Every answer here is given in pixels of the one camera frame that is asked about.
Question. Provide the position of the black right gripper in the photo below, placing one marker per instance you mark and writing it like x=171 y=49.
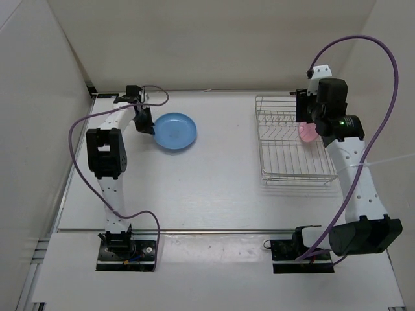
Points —
x=302 y=100

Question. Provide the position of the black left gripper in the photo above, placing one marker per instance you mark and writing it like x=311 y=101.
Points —
x=148 y=126

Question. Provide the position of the blue plastic plate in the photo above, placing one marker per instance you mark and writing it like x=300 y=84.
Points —
x=175 y=131

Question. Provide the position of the pink plastic plate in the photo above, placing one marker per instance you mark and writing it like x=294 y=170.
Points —
x=307 y=132

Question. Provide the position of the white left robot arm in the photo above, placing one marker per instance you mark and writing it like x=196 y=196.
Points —
x=107 y=159

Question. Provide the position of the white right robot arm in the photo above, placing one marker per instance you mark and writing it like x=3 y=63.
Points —
x=362 y=225

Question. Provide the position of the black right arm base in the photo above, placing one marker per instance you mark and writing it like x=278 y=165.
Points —
x=285 y=251

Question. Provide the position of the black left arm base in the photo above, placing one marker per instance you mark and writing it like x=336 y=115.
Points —
x=125 y=252

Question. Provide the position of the white zip tie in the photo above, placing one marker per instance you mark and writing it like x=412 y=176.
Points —
x=368 y=164

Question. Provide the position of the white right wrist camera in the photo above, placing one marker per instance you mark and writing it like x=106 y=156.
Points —
x=314 y=75

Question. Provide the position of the metal wire dish rack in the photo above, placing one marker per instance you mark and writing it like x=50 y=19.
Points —
x=285 y=159

